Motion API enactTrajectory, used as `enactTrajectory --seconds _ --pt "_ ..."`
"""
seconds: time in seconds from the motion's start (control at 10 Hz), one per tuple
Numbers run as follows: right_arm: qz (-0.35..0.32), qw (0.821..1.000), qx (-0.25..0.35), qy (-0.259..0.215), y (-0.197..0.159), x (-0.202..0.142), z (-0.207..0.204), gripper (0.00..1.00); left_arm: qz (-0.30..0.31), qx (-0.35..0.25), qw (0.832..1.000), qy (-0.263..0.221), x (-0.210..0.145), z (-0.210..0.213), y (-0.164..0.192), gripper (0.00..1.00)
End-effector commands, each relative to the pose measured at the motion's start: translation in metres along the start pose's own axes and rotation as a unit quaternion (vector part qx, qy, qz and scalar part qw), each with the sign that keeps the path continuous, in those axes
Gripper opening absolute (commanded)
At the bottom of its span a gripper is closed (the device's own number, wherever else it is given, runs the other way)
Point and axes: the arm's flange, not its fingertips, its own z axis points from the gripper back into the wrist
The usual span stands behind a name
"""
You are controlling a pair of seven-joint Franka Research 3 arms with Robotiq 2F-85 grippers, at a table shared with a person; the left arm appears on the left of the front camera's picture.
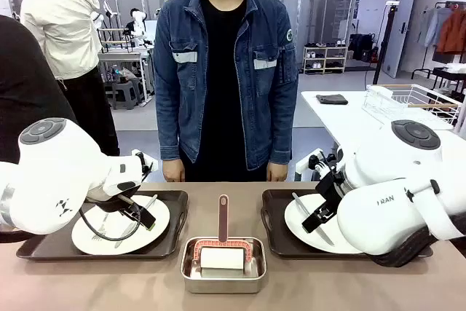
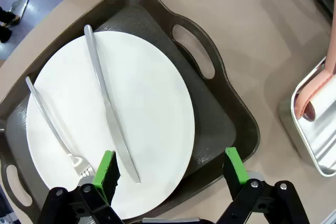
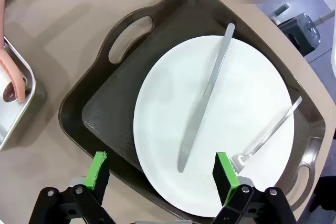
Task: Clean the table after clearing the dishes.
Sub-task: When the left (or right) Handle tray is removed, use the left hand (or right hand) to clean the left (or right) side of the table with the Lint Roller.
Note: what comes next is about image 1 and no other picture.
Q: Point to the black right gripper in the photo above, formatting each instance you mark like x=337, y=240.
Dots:
x=330, y=191

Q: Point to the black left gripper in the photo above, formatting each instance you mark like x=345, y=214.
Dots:
x=125, y=207

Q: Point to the white round plate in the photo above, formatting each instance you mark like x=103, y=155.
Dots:
x=292, y=220
x=163, y=221

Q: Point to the silver table knife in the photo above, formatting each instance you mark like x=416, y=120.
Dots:
x=325, y=236
x=123, y=237

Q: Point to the dark brown serving tray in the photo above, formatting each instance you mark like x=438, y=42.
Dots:
x=273, y=240
x=176, y=216

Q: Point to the silver fork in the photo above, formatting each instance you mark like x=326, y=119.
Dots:
x=99, y=235

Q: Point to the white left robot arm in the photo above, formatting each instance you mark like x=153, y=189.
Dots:
x=54, y=180

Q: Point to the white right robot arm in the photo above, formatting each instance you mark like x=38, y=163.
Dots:
x=386, y=212

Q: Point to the person's left forearm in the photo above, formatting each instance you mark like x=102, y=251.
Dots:
x=282, y=132

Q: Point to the person's right forearm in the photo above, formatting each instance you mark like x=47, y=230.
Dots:
x=169, y=132

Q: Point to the person's right hand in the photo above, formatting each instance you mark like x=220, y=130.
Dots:
x=174, y=172

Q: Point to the person's left hand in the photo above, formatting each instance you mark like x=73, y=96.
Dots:
x=277, y=172

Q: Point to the stainless steel rectangular tray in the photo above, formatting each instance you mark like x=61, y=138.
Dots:
x=222, y=283

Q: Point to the white side table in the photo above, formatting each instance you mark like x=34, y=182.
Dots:
x=342, y=118

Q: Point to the dark grey folded cloth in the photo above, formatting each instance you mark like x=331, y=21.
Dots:
x=331, y=99

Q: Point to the grey plastic stool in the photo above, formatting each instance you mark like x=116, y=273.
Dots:
x=125, y=94

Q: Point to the person in denim jacket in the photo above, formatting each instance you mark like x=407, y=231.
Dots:
x=218, y=89

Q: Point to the white shoe rack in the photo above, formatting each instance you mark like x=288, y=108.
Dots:
x=324, y=59

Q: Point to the white background desk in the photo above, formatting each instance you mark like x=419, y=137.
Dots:
x=122, y=58

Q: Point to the person in black clothes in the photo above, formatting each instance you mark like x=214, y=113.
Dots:
x=25, y=89

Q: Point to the black bags pile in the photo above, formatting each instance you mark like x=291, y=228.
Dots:
x=362, y=47

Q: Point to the black pole stand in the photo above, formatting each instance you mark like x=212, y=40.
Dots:
x=384, y=45

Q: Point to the black clothes rack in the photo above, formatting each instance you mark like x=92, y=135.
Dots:
x=437, y=70

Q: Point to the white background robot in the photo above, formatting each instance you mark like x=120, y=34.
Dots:
x=137, y=27

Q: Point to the mannequin in white jacket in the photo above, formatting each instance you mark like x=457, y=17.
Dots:
x=62, y=34

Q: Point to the white door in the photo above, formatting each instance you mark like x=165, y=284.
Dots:
x=397, y=27

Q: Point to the light blue hanging shirt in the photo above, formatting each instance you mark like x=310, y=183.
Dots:
x=431, y=25

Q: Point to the orange hanging jacket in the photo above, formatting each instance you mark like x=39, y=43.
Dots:
x=453, y=30

